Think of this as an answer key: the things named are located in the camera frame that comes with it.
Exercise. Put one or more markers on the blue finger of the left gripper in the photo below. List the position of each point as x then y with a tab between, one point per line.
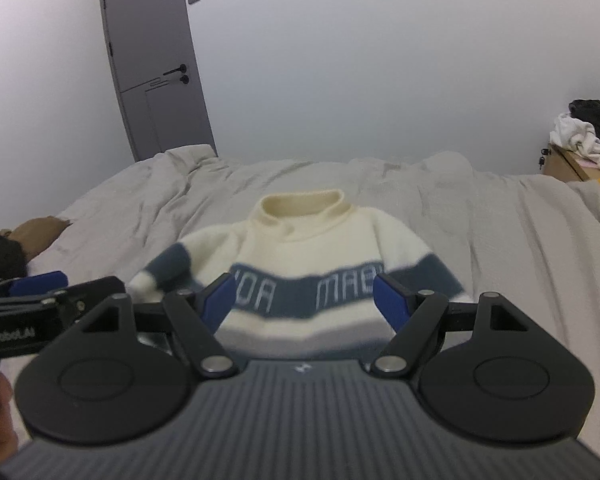
40	284
75	301

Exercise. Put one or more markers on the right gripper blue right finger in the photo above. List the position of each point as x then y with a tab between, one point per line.
416	319

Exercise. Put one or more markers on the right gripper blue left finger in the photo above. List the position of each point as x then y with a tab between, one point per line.
195	317

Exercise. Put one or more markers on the cream blue striped sweater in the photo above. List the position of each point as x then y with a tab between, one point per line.
304	266

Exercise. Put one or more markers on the grey bedroom door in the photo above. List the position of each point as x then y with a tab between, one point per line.
144	39

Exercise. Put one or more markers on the brown pillow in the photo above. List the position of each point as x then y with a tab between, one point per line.
36	235

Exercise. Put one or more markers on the grey bed sheet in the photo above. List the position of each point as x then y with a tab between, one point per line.
534	239

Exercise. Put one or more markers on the cardboard box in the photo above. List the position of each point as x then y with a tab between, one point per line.
565	166

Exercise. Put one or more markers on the white crumpled cloth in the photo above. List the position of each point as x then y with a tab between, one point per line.
575	135

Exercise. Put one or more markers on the black door handle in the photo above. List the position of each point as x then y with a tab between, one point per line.
179	73

